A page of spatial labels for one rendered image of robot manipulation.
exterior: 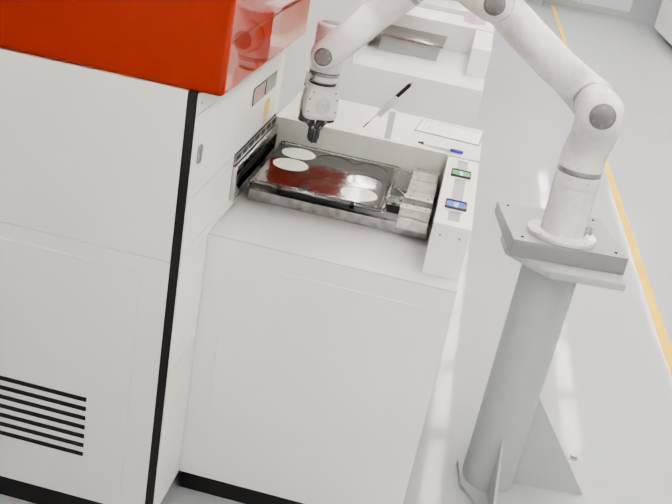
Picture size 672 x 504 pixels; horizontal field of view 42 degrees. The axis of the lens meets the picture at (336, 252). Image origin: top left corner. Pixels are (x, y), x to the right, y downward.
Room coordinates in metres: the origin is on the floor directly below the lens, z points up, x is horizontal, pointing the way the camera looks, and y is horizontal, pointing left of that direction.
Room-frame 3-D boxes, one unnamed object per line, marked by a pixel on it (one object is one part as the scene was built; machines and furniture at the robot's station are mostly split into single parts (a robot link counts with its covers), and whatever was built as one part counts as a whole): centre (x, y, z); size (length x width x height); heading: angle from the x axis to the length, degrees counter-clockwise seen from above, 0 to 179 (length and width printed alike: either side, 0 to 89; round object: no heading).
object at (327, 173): (2.35, 0.07, 0.90); 0.34 x 0.34 x 0.01; 84
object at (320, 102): (2.39, 0.12, 1.10); 0.10 x 0.07 x 0.11; 118
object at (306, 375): (2.42, -0.05, 0.41); 0.96 x 0.64 x 0.82; 174
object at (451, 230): (2.24, -0.29, 0.89); 0.55 x 0.09 x 0.14; 174
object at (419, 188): (2.34, -0.20, 0.87); 0.36 x 0.08 x 0.03; 174
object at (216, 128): (2.18, 0.31, 1.02); 0.81 x 0.03 x 0.40; 174
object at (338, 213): (2.22, 0.02, 0.84); 0.50 x 0.02 x 0.03; 84
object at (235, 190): (2.35, 0.27, 0.89); 0.44 x 0.02 x 0.10; 174
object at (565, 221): (2.30, -0.60, 0.96); 0.19 x 0.19 x 0.18
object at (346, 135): (2.72, -0.07, 0.89); 0.62 x 0.35 x 0.14; 84
